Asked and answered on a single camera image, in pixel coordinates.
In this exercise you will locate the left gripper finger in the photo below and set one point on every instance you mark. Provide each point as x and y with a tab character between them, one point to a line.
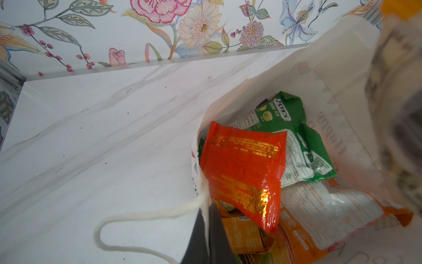
208	243

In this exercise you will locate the small orange candy wrapper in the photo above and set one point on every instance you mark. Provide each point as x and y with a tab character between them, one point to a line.
243	234

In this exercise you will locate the red snack packet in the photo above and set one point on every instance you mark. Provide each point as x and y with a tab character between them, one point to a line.
244	169

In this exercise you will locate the orange Fox's candy bag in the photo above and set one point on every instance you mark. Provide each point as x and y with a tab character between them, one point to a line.
317	217

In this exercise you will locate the green Fox's candy bag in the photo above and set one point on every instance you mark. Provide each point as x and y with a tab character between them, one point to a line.
306	156

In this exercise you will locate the white paper bag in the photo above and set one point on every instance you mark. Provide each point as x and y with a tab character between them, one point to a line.
329	76

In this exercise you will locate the small orange snack packet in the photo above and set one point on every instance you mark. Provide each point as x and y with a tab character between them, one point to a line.
394	94

